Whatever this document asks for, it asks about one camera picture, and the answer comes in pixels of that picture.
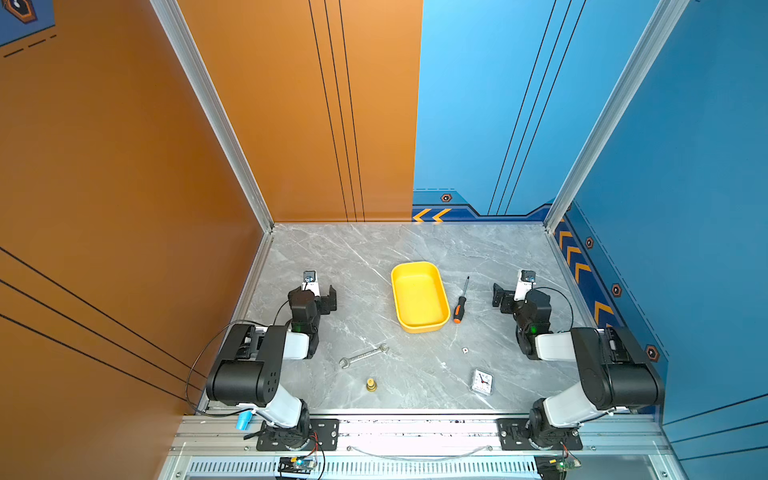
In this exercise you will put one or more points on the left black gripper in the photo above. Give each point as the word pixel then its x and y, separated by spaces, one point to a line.
pixel 324 300

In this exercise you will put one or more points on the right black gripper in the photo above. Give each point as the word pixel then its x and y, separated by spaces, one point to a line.
pixel 508 299

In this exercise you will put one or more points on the orange black handled screwdriver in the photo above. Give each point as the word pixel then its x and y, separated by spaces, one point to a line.
pixel 460 308

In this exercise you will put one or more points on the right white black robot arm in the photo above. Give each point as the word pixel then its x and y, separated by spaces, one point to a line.
pixel 614 372

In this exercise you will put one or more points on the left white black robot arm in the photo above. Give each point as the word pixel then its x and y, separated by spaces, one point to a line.
pixel 247 370

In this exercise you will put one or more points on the yellow plastic bin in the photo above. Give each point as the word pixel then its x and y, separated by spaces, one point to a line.
pixel 420 298

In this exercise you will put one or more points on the silver open-end wrench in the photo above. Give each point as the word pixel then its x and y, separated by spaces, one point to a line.
pixel 346 362

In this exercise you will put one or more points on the small white square clock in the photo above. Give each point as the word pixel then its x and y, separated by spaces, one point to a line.
pixel 481 382

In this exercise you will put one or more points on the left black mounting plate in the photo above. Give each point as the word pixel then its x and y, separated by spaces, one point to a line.
pixel 300 438

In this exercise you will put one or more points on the black mounting plate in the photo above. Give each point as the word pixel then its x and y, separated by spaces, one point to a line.
pixel 300 438
pixel 518 434

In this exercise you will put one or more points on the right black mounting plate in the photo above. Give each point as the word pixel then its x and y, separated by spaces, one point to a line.
pixel 518 434

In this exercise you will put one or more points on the blue cylindrical capacitor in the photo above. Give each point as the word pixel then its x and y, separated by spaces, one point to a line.
pixel 244 419

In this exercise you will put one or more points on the left circuit board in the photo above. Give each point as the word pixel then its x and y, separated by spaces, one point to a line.
pixel 297 467

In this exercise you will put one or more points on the circuit board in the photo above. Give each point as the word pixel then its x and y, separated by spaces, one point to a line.
pixel 297 467
pixel 551 468

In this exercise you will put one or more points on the right circuit board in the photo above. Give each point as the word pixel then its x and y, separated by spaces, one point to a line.
pixel 551 468

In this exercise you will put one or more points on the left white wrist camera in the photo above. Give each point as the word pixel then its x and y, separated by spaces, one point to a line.
pixel 310 282

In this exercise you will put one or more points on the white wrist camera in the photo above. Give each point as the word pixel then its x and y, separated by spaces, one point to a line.
pixel 525 282
pixel 310 282

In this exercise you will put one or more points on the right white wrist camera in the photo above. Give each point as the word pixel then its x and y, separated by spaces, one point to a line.
pixel 525 282

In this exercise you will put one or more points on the aluminium front rail frame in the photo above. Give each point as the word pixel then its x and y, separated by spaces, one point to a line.
pixel 423 445

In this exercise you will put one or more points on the left aluminium corner post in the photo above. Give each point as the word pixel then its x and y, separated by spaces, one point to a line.
pixel 178 33

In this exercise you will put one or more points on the aluminium corner post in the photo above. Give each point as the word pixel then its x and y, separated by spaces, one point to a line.
pixel 178 33
pixel 652 40

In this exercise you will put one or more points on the right aluminium corner post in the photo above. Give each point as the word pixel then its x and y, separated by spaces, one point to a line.
pixel 652 40

